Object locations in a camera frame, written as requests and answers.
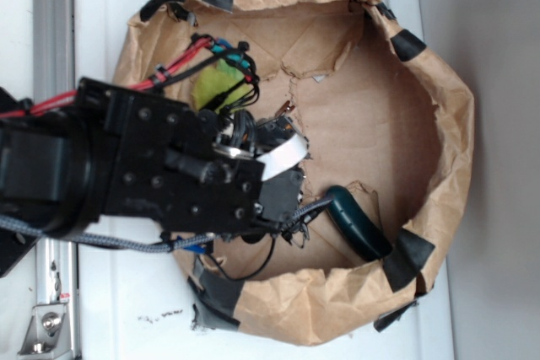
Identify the red wire bundle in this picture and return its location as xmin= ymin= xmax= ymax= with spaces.
xmin=0 ymin=35 xmax=220 ymax=119

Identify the grey braided cable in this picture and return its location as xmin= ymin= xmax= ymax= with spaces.
xmin=0 ymin=196 xmax=334 ymax=254

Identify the green plush toy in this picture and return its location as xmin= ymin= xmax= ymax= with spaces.
xmin=192 ymin=60 xmax=251 ymax=112

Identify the silver corner bracket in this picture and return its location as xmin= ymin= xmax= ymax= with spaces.
xmin=17 ymin=304 xmax=71 ymax=359

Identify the dark green toy cucumber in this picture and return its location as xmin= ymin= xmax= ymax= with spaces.
xmin=326 ymin=185 xmax=392 ymax=262

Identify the white flat ribbon cable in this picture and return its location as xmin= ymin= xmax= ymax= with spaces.
xmin=256 ymin=134 xmax=310 ymax=180

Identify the aluminium frame rail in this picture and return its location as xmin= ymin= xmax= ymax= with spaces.
xmin=33 ymin=0 xmax=81 ymax=359

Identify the silver key bunch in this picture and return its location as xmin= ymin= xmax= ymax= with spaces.
xmin=256 ymin=100 xmax=295 ymax=126

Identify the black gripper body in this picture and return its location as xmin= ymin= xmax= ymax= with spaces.
xmin=103 ymin=92 xmax=306 ymax=238

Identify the brown paper bag bin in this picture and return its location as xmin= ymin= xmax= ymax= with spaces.
xmin=114 ymin=0 xmax=474 ymax=346

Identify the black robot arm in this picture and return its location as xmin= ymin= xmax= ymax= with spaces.
xmin=1 ymin=78 xmax=304 ymax=238

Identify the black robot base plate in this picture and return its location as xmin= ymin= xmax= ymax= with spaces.
xmin=1 ymin=88 xmax=37 ymax=277

